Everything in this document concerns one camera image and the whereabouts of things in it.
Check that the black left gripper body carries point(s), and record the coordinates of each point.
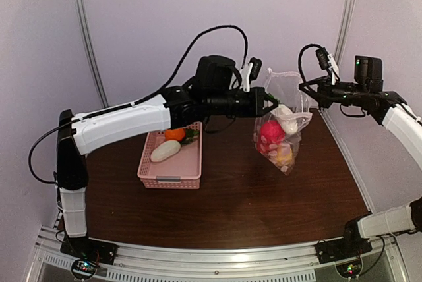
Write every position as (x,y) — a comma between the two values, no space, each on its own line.
(221,104)

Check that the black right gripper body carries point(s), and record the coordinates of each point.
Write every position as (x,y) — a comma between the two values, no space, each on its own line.
(326,100)

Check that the orange toy fruit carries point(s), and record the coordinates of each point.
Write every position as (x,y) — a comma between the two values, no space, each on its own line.
(177,134)

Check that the red toy fruit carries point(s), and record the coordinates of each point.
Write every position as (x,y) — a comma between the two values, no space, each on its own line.
(271,132)

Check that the clear zip top bag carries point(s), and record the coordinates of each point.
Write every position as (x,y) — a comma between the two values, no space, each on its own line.
(284,87)

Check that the white toy bun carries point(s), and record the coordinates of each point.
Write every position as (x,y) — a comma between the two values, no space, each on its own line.
(286,118)
(165,151)

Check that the yellow toy fruit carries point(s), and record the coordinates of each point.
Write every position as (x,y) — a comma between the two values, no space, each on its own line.
(284,155)

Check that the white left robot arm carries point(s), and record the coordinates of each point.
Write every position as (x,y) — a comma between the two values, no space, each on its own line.
(80,135)

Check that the pink plastic basket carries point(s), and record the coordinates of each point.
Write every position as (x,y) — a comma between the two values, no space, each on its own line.
(180,171)

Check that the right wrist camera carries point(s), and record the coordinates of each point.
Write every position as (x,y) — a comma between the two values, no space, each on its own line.
(328,63)

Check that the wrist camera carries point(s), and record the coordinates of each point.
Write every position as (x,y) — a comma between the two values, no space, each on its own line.
(250,73)
(328,63)

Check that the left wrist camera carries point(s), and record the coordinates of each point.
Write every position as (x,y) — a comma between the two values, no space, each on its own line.
(250,73)

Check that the right aluminium frame post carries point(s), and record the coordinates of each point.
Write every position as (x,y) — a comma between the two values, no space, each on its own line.
(345,23)

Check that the aluminium frame post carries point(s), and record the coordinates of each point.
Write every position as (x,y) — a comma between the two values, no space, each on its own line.
(345,23)
(90,53)

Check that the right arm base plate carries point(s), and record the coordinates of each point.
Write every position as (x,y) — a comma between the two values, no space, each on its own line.
(336,250)

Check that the front aluminium rail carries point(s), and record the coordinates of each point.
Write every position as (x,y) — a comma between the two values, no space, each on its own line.
(295,262)

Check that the left aluminium frame post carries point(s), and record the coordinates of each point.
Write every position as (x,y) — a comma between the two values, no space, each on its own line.
(90,53)

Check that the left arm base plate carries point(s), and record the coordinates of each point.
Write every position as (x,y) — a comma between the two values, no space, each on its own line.
(96,251)

